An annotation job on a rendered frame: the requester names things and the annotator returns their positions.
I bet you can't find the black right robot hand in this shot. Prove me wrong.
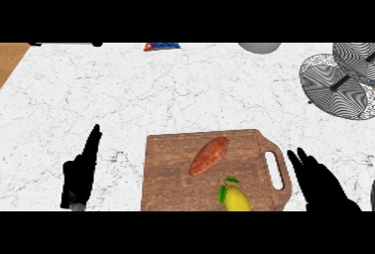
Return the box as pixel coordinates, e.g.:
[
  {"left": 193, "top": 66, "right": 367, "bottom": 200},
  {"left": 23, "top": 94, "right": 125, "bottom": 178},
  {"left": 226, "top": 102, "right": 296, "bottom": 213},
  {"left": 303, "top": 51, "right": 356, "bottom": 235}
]
[{"left": 286, "top": 147, "right": 364, "bottom": 212}]

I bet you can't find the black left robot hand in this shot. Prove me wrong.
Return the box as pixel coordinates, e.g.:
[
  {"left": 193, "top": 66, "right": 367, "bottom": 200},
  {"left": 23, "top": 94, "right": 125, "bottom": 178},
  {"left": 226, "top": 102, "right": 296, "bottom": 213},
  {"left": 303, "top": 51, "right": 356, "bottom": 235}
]
[{"left": 60, "top": 123, "right": 104, "bottom": 210}]

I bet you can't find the yellow lemon with green leaves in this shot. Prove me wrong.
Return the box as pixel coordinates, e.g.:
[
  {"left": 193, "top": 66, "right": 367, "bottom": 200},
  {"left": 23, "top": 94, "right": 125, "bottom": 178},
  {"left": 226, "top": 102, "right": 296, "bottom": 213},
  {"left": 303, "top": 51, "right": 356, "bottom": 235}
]
[{"left": 216, "top": 176, "right": 253, "bottom": 212}]

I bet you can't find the brown wooden cutting board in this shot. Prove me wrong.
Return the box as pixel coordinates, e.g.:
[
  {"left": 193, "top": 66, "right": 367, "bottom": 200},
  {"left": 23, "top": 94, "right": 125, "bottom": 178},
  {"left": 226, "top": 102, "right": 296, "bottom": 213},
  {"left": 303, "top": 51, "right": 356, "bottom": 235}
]
[{"left": 139, "top": 128, "right": 293, "bottom": 212}]

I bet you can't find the orange sweet potato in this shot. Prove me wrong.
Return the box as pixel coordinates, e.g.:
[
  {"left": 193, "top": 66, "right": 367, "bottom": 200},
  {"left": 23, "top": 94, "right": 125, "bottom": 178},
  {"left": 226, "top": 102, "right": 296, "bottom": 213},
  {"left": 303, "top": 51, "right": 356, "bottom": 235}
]
[{"left": 188, "top": 136, "right": 231, "bottom": 178}]

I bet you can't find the white appliance with black feet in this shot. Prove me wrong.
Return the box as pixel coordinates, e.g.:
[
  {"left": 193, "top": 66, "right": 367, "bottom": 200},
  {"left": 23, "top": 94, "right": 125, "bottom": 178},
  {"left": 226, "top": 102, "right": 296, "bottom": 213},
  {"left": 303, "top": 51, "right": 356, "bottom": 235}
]
[{"left": 27, "top": 43, "right": 104, "bottom": 48}]

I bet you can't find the blue and orange packet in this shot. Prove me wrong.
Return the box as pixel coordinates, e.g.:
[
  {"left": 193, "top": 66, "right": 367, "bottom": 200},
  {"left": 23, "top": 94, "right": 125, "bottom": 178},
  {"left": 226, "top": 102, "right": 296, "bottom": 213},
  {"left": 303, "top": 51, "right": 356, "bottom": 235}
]
[{"left": 142, "top": 43, "right": 184, "bottom": 53}]

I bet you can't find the grey round bowl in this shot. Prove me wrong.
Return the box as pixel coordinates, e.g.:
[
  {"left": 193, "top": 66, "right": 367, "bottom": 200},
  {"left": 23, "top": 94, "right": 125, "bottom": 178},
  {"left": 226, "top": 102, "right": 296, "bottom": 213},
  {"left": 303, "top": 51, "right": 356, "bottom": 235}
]
[{"left": 238, "top": 43, "right": 283, "bottom": 56}]

